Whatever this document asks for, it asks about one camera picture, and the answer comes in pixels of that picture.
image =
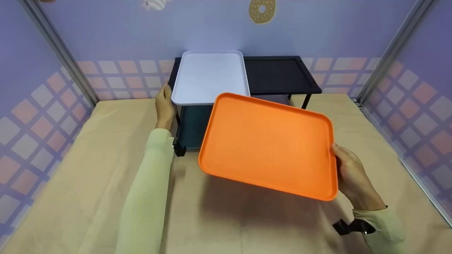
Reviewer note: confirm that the person's right hand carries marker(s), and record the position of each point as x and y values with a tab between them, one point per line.
353	176

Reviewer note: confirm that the person's left hand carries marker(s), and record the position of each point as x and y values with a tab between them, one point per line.
164	107

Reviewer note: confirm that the white plastic tray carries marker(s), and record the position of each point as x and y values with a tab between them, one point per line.
210	77

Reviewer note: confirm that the orange plastic tray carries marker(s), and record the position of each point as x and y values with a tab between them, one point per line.
270	144

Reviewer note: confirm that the person's right forearm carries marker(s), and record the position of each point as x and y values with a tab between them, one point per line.
381	229

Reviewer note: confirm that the black wrist band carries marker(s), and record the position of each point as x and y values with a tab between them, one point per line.
351	226
179	149

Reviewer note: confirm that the black two-tier shelf rack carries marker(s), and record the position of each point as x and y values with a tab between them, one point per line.
279	76

